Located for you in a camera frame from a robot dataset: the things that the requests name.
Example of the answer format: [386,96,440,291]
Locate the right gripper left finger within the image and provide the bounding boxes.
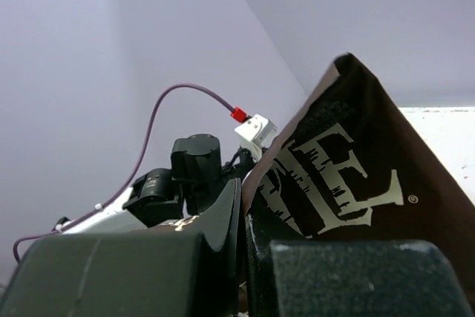
[1,179,241,316]

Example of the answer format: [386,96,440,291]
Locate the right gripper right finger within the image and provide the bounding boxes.
[246,212,474,316]

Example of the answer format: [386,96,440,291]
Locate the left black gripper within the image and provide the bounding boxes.
[171,134,255,215]

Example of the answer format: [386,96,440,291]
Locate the brown kettle chips bag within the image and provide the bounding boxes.
[148,53,475,247]

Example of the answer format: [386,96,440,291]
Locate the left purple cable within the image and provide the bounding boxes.
[13,85,238,264]

